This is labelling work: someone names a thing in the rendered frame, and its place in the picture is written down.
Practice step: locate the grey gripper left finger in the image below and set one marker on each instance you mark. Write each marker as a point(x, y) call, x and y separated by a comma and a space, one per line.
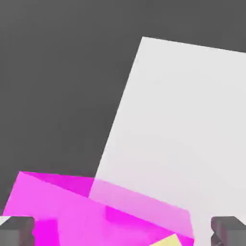
point(16, 231)

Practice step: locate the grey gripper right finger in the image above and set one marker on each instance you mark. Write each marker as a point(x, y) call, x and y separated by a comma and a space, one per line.
point(229, 231)

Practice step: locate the small yellow cube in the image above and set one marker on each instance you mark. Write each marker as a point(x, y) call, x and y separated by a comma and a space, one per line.
point(169, 241)

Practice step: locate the large magenta box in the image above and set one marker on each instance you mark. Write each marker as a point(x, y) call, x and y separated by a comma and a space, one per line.
point(80, 217)

